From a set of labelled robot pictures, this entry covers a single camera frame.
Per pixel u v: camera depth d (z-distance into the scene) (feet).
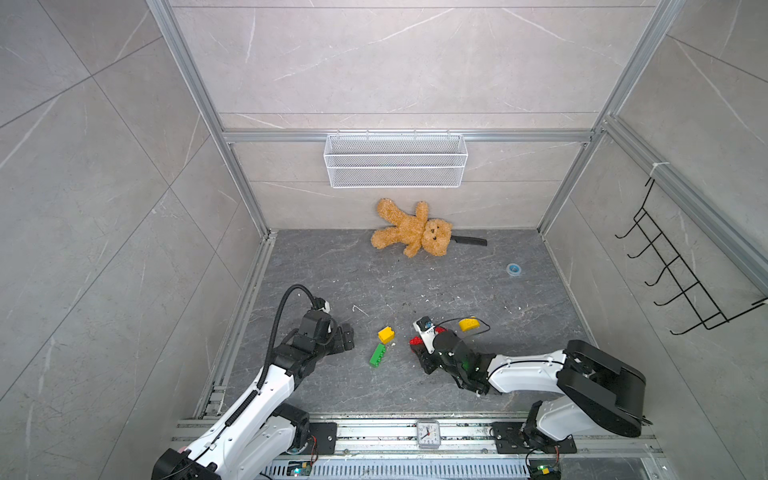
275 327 1.91
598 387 1.44
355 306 3.22
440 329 3.11
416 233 3.63
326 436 2.40
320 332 2.08
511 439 2.41
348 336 2.45
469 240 3.84
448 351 2.12
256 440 1.83
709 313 1.92
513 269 3.52
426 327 2.45
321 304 2.43
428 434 2.40
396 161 3.29
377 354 2.81
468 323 3.02
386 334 2.93
